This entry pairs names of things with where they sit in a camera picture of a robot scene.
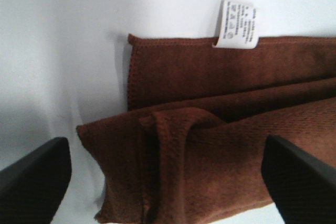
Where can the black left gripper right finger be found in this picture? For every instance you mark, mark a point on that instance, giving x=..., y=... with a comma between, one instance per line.
x=301, y=186

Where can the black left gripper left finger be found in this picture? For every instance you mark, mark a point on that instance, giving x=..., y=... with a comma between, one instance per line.
x=33, y=187

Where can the brown towel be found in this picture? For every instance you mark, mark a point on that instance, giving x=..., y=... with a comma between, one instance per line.
x=190, y=146

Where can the white towel care label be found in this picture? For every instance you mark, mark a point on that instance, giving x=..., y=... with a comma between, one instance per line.
x=239, y=26

